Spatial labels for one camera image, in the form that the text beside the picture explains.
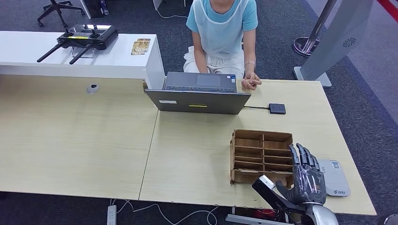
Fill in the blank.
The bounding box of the person's left hand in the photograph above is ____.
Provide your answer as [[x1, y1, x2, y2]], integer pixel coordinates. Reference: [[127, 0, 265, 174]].
[[241, 71, 262, 91]]

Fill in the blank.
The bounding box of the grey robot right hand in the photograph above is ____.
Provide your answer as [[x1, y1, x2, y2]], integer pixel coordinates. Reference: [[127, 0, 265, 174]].
[[275, 143, 328, 206]]

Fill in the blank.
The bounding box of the person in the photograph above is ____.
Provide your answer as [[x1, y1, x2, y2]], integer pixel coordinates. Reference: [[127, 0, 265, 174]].
[[183, 0, 262, 91]]

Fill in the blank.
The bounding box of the small black USB device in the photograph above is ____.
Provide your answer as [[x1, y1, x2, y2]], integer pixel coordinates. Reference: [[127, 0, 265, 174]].
[[268, 103, 287, 115]]

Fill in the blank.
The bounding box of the red object under desk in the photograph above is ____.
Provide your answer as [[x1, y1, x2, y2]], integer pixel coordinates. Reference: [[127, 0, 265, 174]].
[[256, 209, 276, 218]]

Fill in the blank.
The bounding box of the brown cardboard compartment organiser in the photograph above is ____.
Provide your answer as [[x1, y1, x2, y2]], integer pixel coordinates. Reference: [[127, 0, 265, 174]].
[[230, 129, 295, 189]]

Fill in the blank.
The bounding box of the grey open laptop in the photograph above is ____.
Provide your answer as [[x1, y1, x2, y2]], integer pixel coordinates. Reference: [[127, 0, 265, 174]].
[[144, 71, 252, 115]]

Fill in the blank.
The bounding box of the grey desk foot bar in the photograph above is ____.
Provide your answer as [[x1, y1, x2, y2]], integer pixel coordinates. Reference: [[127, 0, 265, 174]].
[[225, 213, 282, 225]]

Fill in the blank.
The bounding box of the grey sign stand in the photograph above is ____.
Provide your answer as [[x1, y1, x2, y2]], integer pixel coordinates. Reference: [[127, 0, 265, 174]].
[[293, 0, 374, 88]]

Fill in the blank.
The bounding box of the black remote controller with antennas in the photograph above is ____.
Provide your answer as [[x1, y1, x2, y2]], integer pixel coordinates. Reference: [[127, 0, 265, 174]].
[[36, 24, 119, 66]]

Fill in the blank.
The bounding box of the black cabinet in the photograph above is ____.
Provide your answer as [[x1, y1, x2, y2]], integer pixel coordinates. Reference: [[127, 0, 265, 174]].
[[83, 0, 109, 19]]

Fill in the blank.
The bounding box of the white power strip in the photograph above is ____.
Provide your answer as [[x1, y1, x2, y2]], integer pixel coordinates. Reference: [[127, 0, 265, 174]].
[[107, 205, 117, 225]]

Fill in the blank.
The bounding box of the black office chair base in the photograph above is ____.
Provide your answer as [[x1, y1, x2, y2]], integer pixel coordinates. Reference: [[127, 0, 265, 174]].
[[37, 0, 85, 28]]

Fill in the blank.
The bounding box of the white reception counter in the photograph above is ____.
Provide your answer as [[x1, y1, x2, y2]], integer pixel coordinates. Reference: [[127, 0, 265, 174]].
[[0, 31, 166, 90]]

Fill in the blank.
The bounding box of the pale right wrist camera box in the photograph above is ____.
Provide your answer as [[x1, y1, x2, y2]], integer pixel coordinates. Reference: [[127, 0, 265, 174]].
[[252, 174, 307, 215]]

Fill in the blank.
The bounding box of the chrome stanchion post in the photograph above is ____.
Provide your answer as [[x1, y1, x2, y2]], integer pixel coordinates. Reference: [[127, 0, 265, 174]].
[[292, 0, 338, 58]]

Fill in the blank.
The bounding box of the white cable on carpet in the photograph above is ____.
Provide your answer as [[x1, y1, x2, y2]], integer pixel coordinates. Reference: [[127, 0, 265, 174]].
[[154, 8, 189, 19]]

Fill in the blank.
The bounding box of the white cable under desk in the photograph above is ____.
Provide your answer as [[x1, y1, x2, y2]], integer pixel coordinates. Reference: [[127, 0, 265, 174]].
[[110, 198, 218, 225]]

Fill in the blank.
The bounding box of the metal wire stand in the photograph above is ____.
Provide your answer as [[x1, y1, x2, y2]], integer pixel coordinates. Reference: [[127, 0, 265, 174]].
[[70, 46, 95, 60]]

